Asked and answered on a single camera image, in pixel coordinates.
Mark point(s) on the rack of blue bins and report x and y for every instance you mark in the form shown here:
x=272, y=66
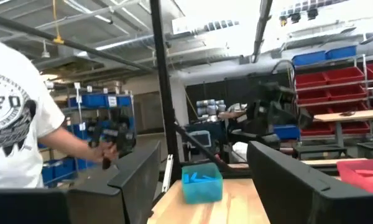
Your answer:
x=93, y=102

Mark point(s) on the blue wooden block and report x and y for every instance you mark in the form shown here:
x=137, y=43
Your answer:
x=200, y=179
x=186, y=178

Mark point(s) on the red wooden block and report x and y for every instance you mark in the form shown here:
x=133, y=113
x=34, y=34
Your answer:
x=371, y=172

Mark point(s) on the teal plastic bin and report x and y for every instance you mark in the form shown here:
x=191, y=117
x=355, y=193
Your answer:
x=202, y=189

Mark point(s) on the person's hand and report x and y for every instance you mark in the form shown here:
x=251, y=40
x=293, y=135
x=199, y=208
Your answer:
x=104, y=154

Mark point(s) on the red plastic bin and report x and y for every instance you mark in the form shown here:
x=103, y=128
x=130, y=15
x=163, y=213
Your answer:
x=360, y=183

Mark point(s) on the blue framed tablet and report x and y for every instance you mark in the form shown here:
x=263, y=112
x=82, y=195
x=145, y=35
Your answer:
x=200, y=139

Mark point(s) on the black handheld controller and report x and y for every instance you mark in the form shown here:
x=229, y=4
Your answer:
x=118, y=133

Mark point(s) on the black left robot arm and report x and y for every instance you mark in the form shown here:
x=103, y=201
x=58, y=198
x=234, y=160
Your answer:
x=267, y=115

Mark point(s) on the silver frame bracket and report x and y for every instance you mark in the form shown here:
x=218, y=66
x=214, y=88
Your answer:
x=167, y=172

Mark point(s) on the light wooden desk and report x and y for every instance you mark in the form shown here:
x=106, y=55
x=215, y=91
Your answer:
x=351, y=116

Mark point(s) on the metal rack of red bins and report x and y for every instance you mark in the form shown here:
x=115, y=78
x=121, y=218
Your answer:
x=338, y=90

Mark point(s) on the black computer case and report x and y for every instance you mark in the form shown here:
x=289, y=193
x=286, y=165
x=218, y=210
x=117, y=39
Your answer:
x=371, y=150

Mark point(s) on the blue storage bin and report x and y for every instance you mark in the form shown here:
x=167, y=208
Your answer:
x=309, y=58
x=286, y=132
x=341, y=52

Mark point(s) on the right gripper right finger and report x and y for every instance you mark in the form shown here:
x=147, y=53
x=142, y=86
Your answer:
x=283, y=193

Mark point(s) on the silver air duct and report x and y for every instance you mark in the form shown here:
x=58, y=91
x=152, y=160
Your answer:
x=136, y=42

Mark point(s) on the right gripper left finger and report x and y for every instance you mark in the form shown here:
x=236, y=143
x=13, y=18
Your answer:
x=133, y=186

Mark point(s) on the person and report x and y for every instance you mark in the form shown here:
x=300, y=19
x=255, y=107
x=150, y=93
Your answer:
x=9, y=118

